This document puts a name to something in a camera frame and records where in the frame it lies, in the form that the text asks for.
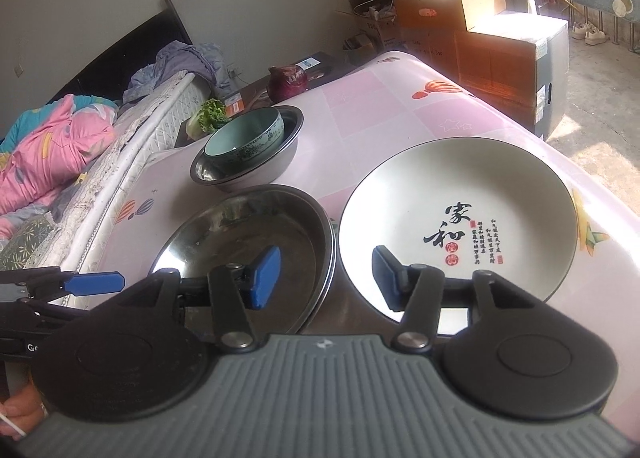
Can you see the white shoe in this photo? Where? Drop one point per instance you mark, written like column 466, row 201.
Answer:
column 597, row 33
column 580, row 29

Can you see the red onion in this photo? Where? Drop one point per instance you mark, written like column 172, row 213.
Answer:
column 287, row 83

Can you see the lavender blue jacket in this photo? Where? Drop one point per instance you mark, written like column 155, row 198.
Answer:
column 180, row 63

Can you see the open cardboard box with clutter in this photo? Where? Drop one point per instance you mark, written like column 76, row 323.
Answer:
column 375, row 23

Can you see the pink floral quilt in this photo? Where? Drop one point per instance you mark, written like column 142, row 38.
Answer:
column 55, row 148

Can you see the white quilted mattress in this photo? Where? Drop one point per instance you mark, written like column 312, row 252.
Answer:
column 150, row 118

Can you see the green ceramic bowl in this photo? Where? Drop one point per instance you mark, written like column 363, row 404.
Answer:
column 245, row 140

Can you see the green patterned cloth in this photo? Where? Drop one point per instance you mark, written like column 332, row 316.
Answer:
column 25, row 243

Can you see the white calligraphy plate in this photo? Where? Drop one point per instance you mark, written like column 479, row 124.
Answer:
column 440, row 188

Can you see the large brown carton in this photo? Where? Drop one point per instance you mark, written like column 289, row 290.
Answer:
column 510, row 63

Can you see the white thin stick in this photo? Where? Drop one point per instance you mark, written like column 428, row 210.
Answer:
column 12, row 425

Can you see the wall socket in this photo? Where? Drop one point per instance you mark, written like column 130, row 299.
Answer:
column 19, row 69

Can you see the orange-brown cardboard box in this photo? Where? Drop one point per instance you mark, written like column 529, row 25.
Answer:
column 440, row 25

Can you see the stainless steel plate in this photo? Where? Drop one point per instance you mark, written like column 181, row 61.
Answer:
column 331, row 263
column 225, row 228

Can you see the person's left hand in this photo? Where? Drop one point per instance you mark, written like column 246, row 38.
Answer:
column 22, row 410

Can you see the black headboard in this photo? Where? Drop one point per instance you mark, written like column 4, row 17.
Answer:
column 125, row 48

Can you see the pink printed tablecloth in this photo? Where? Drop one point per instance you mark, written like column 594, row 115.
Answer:
column 370, row 113

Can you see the napa cabbage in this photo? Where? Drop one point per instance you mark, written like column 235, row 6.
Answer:
column 212, row 115

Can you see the large stainless steel bowl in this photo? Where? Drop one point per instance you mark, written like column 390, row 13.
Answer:
column 280, row 158

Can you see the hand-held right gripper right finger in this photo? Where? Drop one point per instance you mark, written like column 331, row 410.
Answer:
column 387, row 278

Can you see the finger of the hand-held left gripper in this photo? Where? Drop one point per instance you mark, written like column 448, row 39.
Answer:
column 35, row 277
column 97, row 283

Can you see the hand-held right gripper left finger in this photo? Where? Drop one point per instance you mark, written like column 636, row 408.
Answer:
column 265, row 278

